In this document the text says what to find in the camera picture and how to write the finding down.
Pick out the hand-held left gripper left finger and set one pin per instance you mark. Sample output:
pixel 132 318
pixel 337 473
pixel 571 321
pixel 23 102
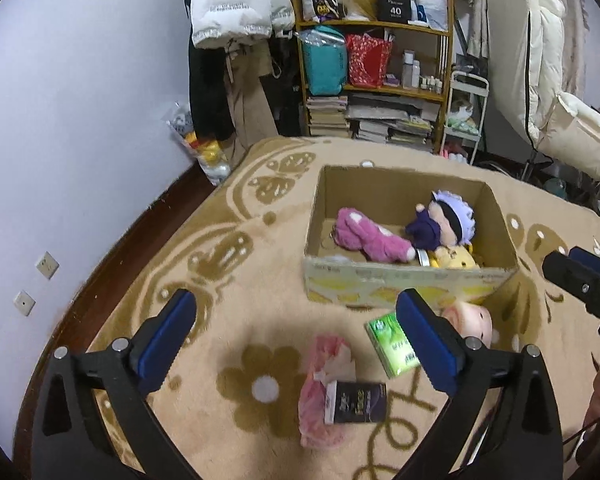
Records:
pixel 167 340

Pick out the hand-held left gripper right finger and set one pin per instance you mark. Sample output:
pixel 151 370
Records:
pixel 427 340

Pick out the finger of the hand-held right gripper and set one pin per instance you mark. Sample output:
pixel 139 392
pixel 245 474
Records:
pixel 575 280
pixel 595 262

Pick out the yellow plush toy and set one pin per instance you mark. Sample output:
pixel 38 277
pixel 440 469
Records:
pixel 455 257

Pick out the pink plush toy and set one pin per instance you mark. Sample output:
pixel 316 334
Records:
pixel 370 237

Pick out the purple haired doll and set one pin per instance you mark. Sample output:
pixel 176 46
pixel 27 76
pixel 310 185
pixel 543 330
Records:
pixel 440 222

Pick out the cardboard box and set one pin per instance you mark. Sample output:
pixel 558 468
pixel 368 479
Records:
pixel 380 190

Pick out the green tissue pack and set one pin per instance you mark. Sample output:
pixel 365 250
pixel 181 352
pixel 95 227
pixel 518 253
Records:
pixel 392 347

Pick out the pink round plush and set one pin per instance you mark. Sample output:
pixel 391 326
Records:
pixel 472 320

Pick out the small black box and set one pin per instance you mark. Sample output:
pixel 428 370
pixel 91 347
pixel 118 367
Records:
pixel 355 402

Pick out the beige patterned blanket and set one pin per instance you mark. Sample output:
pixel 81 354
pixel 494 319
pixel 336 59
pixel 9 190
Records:
pixel 260 300

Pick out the pink tissue pack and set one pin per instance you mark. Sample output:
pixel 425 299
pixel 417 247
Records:
pixel 317 410

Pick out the clear bag of toys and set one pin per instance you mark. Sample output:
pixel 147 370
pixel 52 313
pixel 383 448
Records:
pixel 205 155

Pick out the cat plush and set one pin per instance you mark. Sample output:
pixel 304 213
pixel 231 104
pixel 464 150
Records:
pixel 462 115

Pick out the cream recliner chair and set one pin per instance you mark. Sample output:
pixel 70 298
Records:
pixel 545 60

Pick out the pile of magazines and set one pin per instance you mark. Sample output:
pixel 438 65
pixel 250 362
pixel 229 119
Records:
pixel 395 125

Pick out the white trolley cart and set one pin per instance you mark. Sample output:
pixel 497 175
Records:
pixel 472 80

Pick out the row of small bottles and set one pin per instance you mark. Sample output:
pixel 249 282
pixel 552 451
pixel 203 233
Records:
pixel 431 85

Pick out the beige trousers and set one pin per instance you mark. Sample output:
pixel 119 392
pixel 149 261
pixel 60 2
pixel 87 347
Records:
pixel 250 110

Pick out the stack of books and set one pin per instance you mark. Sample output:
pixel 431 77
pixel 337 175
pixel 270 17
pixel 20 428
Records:
pixel 327 115

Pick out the black coat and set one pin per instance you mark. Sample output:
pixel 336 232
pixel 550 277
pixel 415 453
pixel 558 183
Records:
pixel 207 95

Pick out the white bottles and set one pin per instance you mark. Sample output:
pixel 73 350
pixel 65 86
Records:
pixel 410 70

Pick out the red bag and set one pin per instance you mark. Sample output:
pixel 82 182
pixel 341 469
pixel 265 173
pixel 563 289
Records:
pixel 367 62

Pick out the teal bag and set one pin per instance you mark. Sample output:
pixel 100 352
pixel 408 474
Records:
pixel 324 65

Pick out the wooden shelf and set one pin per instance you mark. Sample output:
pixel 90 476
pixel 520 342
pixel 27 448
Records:
pixel 380 24

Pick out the black printed box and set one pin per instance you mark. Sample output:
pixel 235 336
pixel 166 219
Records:
pixel 395 6

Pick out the white puffer jacket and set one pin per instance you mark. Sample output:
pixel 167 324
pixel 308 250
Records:
pixel 235 5

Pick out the white wall socket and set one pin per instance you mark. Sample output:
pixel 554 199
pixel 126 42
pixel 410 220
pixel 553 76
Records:
pixel 24 303
pixel 46 265

